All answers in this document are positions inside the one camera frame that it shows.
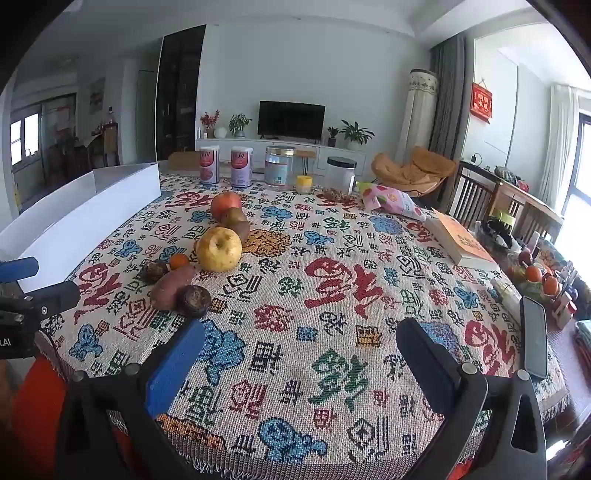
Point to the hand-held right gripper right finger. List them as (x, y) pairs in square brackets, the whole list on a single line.
[(429, 374)]

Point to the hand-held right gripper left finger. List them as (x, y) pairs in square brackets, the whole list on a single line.
[(175, 364)]

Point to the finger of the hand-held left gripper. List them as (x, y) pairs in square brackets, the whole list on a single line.
[(51, 297), (21, 269)]

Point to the white cardboard box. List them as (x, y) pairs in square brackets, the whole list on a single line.
[(69, 212)]

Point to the reddish sweet potato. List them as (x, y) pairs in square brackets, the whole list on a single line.
[(171, 288)]

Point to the small tangerine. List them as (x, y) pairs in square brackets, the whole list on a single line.
[(178, 261)]

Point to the yellow apple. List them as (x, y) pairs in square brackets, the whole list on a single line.
[(218, 249)]

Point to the red cloth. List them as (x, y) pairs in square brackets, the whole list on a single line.
[(39, 406)]

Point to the black phone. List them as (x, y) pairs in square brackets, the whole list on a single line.
[(534, 337)]

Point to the orange book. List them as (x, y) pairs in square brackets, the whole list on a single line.
[(464, 244)]

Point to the printed tablecloth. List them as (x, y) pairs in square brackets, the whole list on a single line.
[(300, 300)]

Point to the bowl of oranges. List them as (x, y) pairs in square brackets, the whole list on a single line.
[(538, 277)]

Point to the dining table with chairs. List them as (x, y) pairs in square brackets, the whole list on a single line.
[(99, 145)]

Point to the red apple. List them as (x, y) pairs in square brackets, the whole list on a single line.
[(225, 204)]

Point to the pink snack bag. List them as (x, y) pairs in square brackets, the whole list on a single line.
[(392, 199)]

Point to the wooden chair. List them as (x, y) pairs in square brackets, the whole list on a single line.
[(473, 196)]

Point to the brown cardboard box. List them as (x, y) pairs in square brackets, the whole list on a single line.
[(183, 159)]

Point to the pile of walnuts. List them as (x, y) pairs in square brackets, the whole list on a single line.
[(337, 194)]

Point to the orange lounge chair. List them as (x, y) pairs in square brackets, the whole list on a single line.
[(411, 173)]

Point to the pink canister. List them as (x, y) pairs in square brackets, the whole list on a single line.
[(241, 167), (208, 165)]

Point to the wooden side table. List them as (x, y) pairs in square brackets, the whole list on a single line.
[(521, 191)]

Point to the clear jar black lid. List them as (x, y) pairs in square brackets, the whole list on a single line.
[(340, 176)]

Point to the small yellow cup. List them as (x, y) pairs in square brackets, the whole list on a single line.
[(304, 184)]

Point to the clear jar gold lid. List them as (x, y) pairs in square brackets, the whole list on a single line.
[(279, 168)]

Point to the white round lamp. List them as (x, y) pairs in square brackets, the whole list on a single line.
[(220, 133)]

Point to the red flowers in vase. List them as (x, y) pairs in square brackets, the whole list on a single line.
[(210, 122)]

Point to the dark glass cabinet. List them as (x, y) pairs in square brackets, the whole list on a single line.
[(180, 92)]

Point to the wooden bench stool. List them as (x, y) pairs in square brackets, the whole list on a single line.
[(307, 156)]

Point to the green potted plant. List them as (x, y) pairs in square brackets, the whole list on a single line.
[(240, 123)]

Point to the large leafy potted plant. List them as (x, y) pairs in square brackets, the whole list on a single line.
[(355, 133)]

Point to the small dark potted plant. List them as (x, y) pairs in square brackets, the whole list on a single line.
[(332, 136)]

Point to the covered standing air conditioner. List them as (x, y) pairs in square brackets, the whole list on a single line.
[(418, 110)]

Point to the white curtain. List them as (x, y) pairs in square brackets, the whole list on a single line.
[(561, 138)]

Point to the black television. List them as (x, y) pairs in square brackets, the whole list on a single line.
[(291, 119)]

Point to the grey curtain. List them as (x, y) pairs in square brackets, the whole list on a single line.
[(445, 92)]

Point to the wall painting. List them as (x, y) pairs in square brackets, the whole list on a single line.
[(97, 94)]

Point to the red wall hanging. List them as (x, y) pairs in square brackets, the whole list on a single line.
[(481, 101)]

